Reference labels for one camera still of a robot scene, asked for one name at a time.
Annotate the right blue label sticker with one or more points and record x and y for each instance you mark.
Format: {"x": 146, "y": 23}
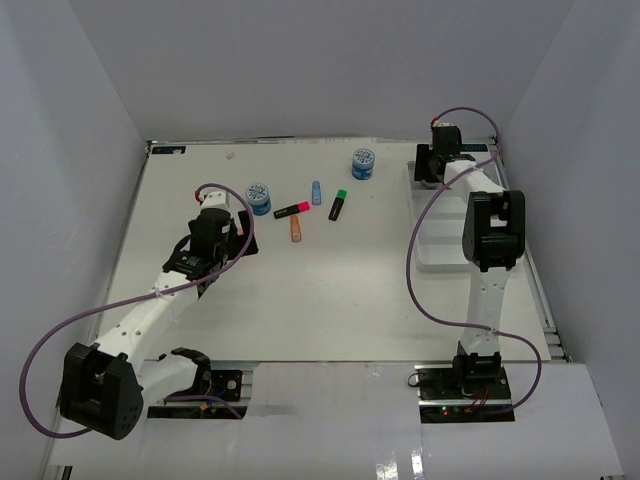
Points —
{"x": 468, "y": 148}

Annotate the clear jar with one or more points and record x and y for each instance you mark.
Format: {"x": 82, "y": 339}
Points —
{"x": 430, "y": 185}

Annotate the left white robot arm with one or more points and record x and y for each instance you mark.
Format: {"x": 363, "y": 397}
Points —
{"x": 107, "y": 384}

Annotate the left blue label sticker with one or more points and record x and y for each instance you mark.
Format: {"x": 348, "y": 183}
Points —
{"x": 168, "y": 150}

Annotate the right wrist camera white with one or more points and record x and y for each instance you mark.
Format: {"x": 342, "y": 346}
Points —
{"x": 440, "y": 123}

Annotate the green cap black highlighter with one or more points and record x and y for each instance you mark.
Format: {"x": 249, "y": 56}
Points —
{"x": 337, "y": 205}

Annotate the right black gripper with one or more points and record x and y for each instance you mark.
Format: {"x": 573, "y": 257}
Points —
{"x": 423, "y": 157}

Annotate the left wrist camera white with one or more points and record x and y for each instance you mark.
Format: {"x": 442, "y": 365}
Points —
{"x": 213, "y": 199}

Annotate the white compartment tray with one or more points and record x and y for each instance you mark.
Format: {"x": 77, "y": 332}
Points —
{"x": 450, "y": 220}

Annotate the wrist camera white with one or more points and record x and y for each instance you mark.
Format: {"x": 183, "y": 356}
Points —
{"x": 213, "y": 199}
{"x": 440, "y": 123}

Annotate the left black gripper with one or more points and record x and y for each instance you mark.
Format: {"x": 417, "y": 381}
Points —
{"x": 244, "y": 222}

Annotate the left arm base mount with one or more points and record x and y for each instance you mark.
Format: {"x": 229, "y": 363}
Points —
{"x": 221, "y": 395}

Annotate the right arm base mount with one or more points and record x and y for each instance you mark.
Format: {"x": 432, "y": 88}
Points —
{"x": 442, "y": 401}

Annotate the pink cap black highlighter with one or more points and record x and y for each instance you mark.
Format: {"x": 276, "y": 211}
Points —
{"x": 292, "y": 210}

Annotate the blue label sticker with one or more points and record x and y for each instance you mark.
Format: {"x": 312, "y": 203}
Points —
{"x": 468, "y": 148}
{"x": 168, "y": 150}

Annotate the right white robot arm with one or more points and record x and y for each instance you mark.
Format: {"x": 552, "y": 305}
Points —
{"x": 478, "y": 353}

